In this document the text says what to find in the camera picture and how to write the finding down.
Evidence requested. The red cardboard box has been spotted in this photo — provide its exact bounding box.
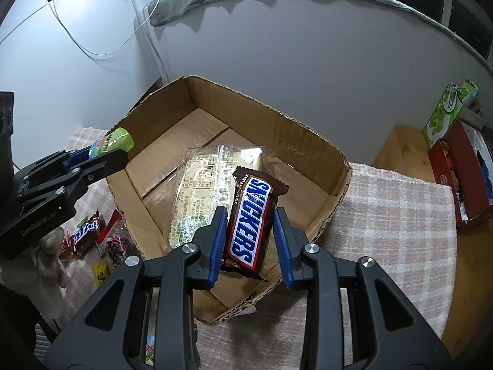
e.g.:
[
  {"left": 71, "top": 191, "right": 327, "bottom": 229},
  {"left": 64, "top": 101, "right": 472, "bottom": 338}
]
[{"left": 428, "top": 120, "right": 492, "bottom": 228}]

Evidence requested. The clear wrapped cracker pack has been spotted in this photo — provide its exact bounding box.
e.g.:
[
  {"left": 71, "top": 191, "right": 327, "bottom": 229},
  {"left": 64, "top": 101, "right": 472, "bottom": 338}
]
[{"left": 143, "top": 144, "right": 271, "bottom": 252}]

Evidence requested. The white cable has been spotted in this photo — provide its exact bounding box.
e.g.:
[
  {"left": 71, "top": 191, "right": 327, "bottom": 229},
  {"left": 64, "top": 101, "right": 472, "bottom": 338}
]
[{"left": 0, "top": 0, "right": 178, "bottom": 85}]

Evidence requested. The small red candy bag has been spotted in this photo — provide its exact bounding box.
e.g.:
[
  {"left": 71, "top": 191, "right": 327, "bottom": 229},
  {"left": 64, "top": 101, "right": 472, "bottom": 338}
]
[{"left": 104, "top": 235, "right": 127, "bottom": 267}]

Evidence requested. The green tissue box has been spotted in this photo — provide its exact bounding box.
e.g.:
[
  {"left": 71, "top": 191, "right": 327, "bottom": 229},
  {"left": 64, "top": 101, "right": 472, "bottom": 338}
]
[{"left": 423, "top": 79, "right": 479, "bottom": 149}]

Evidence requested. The Snickers bar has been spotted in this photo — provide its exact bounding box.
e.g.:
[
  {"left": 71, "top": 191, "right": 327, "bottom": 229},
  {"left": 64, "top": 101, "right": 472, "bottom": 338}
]
[
  {"left": 222, "top": 166, "right": 289, "bottom": 281},
  {"left": 63, "top": 211, "right": 105, "bottom": 259}
]

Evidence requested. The green jelly cup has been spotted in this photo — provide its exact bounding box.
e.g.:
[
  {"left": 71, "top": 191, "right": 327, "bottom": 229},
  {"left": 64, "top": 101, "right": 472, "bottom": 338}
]
[{"left": 88, "top": 127, "right": 135, "bottom": 159}]

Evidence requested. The yellow candy packet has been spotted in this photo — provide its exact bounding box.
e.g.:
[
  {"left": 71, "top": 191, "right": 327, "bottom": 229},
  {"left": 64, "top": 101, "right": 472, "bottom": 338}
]
[{"left": 93, "top": 260, "right": 109, "bottom": 287}]

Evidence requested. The pink plaid tablecloth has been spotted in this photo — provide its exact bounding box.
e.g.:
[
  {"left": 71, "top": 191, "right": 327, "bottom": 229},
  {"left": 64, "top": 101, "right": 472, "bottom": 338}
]
[{"left": 57, "top": 147, "right": 457, "bottom": 369}]

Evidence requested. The red zip snack bag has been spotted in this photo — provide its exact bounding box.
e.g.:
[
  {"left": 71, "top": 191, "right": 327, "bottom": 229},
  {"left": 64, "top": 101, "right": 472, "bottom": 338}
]
[{"left": 96, "top": 210, "right": 121, "bottom": 245}]

